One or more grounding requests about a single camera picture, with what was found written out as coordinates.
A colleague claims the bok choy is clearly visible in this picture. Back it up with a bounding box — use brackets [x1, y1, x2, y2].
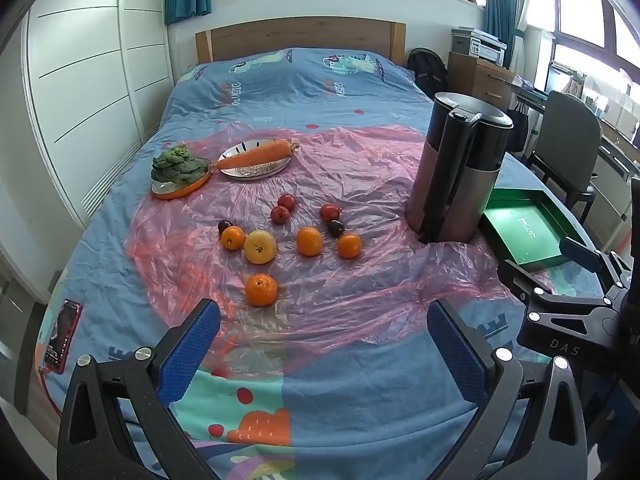
[151, 144, 207, 183]

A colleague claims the black monitor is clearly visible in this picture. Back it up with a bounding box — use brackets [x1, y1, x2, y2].
[544, 60, 587, 95]

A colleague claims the yellow apple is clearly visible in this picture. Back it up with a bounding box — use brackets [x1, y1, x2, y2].
[243, 230, 277, 265]

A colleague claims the orange plate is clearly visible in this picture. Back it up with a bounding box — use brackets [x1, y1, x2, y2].
[151, 157, 213, 201]

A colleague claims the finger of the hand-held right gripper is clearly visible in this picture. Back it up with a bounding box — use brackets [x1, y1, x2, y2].
[560, 236, 634, 289]
[497, 259, 616, 318]

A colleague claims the pink plastic sheet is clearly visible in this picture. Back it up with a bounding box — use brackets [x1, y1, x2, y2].
[124, 122, 553, 376]

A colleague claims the wooden drawer cabinet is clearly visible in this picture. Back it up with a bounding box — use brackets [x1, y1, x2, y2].
[446, 51, 516, 111]

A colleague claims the black backpack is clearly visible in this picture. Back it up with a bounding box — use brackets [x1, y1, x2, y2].
[406, 47, 449, 103]

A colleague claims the patterned white plate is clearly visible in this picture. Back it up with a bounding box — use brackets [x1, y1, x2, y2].
[218, 140, 292, 181]

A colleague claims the carrot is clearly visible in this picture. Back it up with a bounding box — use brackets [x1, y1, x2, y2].
[216, 140, 301, 171]

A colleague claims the white wardrobe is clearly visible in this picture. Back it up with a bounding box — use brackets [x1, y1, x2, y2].
[15, 0, 173, 231]

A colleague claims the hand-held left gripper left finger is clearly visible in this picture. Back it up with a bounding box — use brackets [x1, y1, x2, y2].
[56, 298, 223, 480]

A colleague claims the dark tote bag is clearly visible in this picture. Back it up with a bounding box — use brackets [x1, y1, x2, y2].
[509, 104, 531, 155]

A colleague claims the green tray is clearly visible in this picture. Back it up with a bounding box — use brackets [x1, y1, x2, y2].
[480, 186, 585, 273]

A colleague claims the wooden headboard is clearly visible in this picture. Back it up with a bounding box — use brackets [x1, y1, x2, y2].
[195, 16, 407, 66]

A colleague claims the orange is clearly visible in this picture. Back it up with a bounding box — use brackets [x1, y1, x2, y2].
[296, 227, 324, 257]
[336, 233, 363, 260]
[245, 273, 278, 307]
[221, 226, 247, 252]

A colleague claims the white printer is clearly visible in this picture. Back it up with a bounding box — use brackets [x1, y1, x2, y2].
[451, 27, 508, 67]

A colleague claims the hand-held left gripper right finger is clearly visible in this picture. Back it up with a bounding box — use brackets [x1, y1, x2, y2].
[426, 299, 588, 480]

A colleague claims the phone with red case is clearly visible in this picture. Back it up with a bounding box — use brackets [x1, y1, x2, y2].
[42, 299, 83, 375]

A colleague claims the black and silver appliance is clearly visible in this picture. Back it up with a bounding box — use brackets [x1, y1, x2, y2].
[405, 91, 515, 245]

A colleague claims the grey chair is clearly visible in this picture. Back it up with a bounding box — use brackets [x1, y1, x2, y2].
[527, 90, 603, 211]

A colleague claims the window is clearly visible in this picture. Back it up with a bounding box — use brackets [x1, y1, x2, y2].
[520, 0, 640, 86]

